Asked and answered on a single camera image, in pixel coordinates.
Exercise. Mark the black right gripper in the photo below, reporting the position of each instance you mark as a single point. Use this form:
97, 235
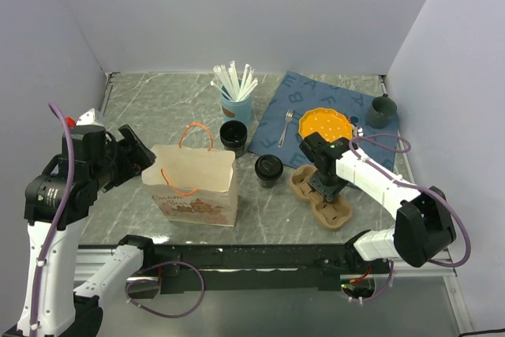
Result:
327, 192

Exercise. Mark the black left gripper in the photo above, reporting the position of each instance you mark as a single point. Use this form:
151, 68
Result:
135, 159

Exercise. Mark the brown cardboard cup carrier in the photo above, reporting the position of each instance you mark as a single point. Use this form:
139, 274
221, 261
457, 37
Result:
331, 215

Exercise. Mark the black takeout coffee cup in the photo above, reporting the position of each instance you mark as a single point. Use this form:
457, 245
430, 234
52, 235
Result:
268, 182

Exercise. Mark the brown paper takeout bag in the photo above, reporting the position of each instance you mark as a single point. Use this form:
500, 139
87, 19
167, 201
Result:
193, 185

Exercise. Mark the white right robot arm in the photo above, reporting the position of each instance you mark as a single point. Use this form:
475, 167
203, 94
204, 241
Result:
423, 223

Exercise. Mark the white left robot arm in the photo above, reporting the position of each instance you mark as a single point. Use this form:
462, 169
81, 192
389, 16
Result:
57, 204

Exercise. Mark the orange dotted plate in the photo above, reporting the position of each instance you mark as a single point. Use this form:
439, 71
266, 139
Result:
329, 123

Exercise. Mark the blue alphabet placemat cloth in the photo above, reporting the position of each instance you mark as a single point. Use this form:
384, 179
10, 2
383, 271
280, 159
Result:
349, 95

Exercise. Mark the silver fork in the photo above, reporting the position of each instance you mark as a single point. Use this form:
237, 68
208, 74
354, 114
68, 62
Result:
288, 119

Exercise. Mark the dark green mug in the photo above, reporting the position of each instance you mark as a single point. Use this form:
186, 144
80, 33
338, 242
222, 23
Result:
381, 112

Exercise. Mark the blue straw holder cup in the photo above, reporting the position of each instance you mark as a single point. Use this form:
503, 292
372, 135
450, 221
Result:
236, 110

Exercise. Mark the wrapped white straws bundle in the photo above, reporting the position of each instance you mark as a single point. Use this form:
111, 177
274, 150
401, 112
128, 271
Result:
234, 86

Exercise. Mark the aluminium frame rail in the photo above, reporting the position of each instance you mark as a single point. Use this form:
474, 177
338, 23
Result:
89, 261

